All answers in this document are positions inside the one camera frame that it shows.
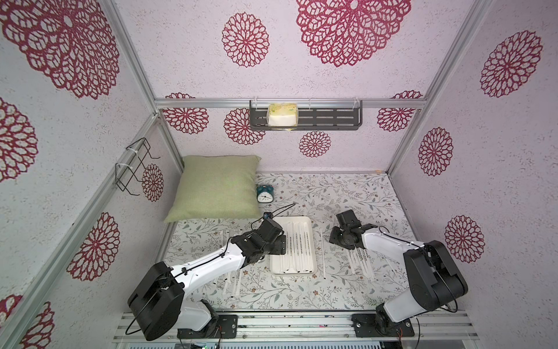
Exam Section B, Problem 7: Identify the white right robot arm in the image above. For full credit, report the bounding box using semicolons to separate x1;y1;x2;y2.
329;210;469;332

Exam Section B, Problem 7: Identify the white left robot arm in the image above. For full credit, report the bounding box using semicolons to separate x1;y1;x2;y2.
127;218;286;341

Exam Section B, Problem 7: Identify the white plastic storage tray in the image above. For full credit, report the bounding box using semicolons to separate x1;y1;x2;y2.
270;216;318;276

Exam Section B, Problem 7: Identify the teal alarm clock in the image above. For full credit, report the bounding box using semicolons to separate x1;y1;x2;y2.
257;184;275;204

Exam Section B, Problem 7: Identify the green linen pillow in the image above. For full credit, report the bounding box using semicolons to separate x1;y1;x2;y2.
165;155;261;222

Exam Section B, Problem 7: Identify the yellow sponge pack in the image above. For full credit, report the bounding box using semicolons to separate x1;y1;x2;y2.
267;103;299;127

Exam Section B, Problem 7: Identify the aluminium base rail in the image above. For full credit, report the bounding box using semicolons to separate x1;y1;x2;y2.
113;311;482;348

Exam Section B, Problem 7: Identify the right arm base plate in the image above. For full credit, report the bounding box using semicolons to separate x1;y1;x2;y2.
351;314;415;338

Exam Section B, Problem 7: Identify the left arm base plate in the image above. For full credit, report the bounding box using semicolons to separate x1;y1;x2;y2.
177;315;238;340

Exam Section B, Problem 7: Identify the dark metal wall shelf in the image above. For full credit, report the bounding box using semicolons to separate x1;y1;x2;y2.
248;100;363;131

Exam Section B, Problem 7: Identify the black wire wall rack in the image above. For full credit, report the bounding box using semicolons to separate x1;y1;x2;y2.
114;137;160;196

